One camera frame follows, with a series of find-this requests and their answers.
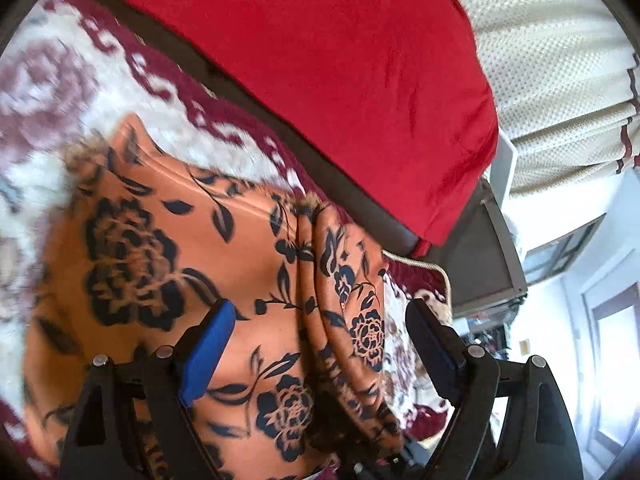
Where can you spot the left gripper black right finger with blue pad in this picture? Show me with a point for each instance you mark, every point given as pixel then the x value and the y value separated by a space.
pixel 510 420

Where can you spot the orange black floral garment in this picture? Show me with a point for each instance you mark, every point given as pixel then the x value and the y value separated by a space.
pixel 147 248

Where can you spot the plain red pillow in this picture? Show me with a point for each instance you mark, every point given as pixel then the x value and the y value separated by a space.
pixel 391 91

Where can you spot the red white floral blanket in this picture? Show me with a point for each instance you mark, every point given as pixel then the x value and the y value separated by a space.
pixel 69 78

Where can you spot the cluttered shelf unit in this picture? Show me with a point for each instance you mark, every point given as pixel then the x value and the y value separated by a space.
pixel 490 328

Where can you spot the cream dotted curtain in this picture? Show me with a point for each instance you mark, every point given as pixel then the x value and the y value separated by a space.
pixel 566 84

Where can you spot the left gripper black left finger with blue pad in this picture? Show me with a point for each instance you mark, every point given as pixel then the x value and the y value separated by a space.
pixel 103 441

